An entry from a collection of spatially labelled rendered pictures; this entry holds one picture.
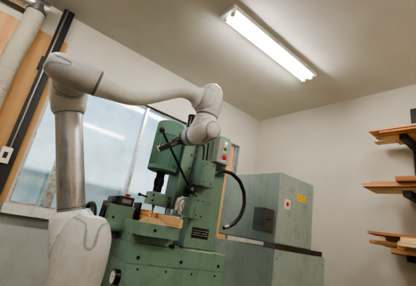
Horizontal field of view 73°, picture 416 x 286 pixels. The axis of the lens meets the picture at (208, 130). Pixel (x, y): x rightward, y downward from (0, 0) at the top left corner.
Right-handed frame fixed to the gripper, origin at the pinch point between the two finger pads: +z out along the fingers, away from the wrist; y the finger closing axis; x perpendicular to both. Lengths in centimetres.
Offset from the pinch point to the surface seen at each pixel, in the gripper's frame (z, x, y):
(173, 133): 15.4, 3.1, 13.3
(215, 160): 8.6, -23.1, 28.7
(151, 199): 20.4, -25.5, -14.8
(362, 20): -37, 20, 186
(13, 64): 134, 106, -28
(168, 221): -1.0, -34.9, -19.6
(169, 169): 15.2, -14.9, 1.2
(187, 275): 2, -65, -22
